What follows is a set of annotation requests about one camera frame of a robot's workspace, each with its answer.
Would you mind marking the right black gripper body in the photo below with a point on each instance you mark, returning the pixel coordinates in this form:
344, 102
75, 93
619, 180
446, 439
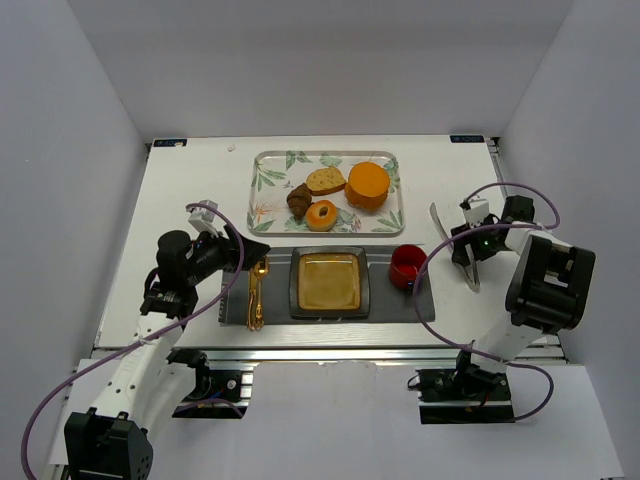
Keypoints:
465, 242

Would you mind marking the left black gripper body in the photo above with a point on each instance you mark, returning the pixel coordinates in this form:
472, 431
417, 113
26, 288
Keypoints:
238, 252

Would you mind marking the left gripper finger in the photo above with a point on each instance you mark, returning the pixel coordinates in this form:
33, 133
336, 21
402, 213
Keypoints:
236, 243
253, 253

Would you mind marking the orange glazed donut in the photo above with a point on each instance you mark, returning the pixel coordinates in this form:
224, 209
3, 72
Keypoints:
321, 216

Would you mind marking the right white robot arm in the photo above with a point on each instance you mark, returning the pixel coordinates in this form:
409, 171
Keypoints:
547, 293

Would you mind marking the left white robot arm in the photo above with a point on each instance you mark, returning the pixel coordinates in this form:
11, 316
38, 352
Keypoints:
112, 439

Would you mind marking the toast bread slice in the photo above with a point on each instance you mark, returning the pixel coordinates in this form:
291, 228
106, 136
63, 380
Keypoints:
325, 181

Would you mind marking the gold spoon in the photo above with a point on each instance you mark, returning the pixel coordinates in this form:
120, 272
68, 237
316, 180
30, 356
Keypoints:
260, 270

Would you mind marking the gold fork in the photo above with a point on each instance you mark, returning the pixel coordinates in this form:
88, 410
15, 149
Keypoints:
251, 303

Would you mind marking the brown chocolate croissant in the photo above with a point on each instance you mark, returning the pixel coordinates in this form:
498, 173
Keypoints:
299, 200

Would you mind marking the floral serving tray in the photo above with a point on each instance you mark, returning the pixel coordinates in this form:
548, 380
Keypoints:
276, 173

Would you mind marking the square brown ceramic plate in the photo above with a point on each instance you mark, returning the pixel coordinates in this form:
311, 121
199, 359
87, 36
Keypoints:
329, 282

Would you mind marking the red mug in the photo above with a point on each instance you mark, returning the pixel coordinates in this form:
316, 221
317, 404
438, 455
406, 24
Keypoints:
406, 261

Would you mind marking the blue corner label right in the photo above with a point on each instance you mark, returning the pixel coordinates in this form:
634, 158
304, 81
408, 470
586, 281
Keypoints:
466, 139

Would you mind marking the blue corner label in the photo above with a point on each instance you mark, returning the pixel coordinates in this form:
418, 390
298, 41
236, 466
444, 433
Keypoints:
169, 143
466, 139

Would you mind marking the grey striped placemat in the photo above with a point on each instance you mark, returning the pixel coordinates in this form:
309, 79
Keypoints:
387, 303

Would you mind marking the blue corner label left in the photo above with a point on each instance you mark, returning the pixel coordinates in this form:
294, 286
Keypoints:
169, 143

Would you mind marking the orange round cake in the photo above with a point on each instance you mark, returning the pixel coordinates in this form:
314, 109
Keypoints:
367, 186

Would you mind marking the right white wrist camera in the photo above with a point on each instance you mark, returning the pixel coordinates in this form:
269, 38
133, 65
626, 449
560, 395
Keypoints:
475, 212

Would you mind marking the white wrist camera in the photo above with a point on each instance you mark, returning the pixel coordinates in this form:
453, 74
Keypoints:
475, 212
201, 217

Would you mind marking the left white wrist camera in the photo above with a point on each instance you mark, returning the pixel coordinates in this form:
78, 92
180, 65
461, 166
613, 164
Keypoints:
201, 217

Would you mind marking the aluminium table frame rail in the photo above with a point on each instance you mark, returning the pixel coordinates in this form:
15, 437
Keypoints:
322, 355

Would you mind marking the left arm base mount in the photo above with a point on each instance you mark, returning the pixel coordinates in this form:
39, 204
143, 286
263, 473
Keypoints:
217, 393

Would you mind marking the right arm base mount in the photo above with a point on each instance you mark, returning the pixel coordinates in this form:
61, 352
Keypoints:
444, 400

